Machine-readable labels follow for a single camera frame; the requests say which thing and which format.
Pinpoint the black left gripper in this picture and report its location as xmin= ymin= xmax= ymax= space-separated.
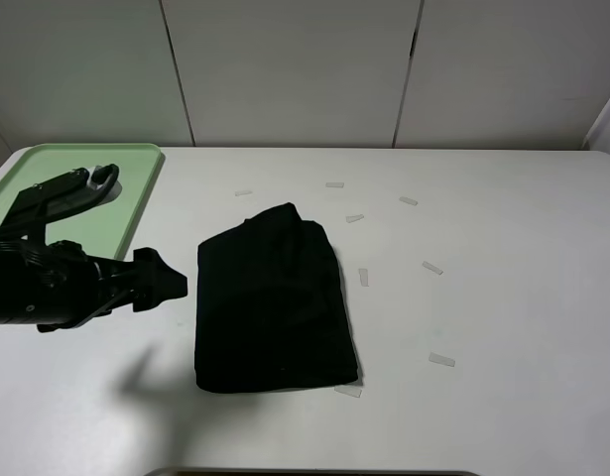
xmin=23 ymin=241 xmax=187 ymax=332

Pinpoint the black short sleeve shirt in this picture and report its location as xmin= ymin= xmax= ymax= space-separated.
xmin=194 ymin=202 xmax=359 ymax=394

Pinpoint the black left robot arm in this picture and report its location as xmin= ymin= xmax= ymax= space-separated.
xmin=0 ymin=240 xmax=188 ymax=333

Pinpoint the light green tray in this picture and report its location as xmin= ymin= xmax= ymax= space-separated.
xmin=0 ymin=143 xmax=166 ymax=262

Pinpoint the clear tape strip middle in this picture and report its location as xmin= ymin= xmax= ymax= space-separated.
xmin=345 ymin=214 xmax=365 ymax=223

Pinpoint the clear tape strip upright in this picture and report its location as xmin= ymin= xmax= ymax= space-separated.
xmin=358 ymin=268 xmax=369 ymax=287

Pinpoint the clear tape strip back right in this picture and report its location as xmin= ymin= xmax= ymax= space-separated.
xmin=399 ymin=196 xmax=418 ymax=206

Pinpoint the clear tape strip front right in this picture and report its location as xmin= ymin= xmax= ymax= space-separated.
xmin=428 ymin=352 xmax=455 ymax=367

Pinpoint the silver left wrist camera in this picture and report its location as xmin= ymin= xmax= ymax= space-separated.
xmin=0 ymin=164 xmax=121 ymax=234

